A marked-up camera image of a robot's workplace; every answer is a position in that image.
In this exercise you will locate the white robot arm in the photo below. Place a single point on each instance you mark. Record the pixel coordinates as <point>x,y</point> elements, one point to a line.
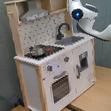
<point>86,16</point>

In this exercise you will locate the grey ice dispenser panel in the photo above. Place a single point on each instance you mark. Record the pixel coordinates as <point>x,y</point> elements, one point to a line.
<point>83,61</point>

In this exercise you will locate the grey toy sink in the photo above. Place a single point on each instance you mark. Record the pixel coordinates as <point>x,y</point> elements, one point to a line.
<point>69,40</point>

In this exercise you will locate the black toy faucet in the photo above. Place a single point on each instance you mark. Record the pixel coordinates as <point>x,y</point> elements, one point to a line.
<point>61,30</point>

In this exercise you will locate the red right stove knob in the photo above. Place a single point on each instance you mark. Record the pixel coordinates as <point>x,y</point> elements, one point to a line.
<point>66,59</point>

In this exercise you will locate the black toy stovetop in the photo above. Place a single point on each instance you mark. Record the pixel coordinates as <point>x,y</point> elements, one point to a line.
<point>48,50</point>

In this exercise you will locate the red left stove knob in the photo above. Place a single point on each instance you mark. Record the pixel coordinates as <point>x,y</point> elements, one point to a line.
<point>49,68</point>

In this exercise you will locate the silver toy pot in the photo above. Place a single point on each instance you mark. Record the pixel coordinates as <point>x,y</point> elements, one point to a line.
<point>37,50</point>

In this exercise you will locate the wooden toy kitchen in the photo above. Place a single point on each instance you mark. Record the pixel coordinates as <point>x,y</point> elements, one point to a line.
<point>35,80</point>

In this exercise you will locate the grey range hood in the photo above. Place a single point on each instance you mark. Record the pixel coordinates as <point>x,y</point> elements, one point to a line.
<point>33,12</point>

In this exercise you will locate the grey fridge door handle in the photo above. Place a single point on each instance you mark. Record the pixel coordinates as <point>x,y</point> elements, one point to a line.
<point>78,71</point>

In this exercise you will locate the red stove knob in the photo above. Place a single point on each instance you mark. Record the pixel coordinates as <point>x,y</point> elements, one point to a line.
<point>49,68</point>
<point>66,59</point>

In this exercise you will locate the toy oven door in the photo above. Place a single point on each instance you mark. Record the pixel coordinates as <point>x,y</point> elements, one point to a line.
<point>60,88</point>

